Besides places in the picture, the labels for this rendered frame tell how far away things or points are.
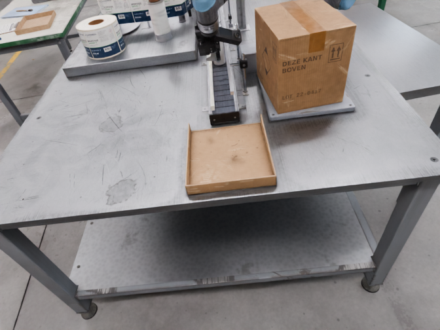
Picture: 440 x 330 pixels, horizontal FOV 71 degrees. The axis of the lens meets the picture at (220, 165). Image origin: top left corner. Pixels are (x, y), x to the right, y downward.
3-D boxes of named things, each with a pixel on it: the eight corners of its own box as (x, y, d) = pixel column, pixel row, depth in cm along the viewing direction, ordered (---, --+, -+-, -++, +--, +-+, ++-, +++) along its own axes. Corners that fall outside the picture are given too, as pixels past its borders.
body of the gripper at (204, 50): (198, 40, 120) (193, 18, 108) (220, 37, 120) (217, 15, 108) (200, 57, 118) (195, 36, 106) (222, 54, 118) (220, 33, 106)
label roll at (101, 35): (105, 40, 171) (95, 13, 161) (133, 44, 163) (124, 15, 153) (80, 57, 159) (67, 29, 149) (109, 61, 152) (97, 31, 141)
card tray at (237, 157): (190, 131, 112) (188, 122, 109) (261, 122, 110) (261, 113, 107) (187, 195, 90) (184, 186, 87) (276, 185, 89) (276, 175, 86)
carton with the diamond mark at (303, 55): (256, 74, 131) (254, 7, 112) (311, 64, 131) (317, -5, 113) (277, 114, 109) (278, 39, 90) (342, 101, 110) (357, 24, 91)
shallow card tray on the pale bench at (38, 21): (26, 20, 245) (23, 16, 243) (56, 14, 248) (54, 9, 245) (16, 35, 221) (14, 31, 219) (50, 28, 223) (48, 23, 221)
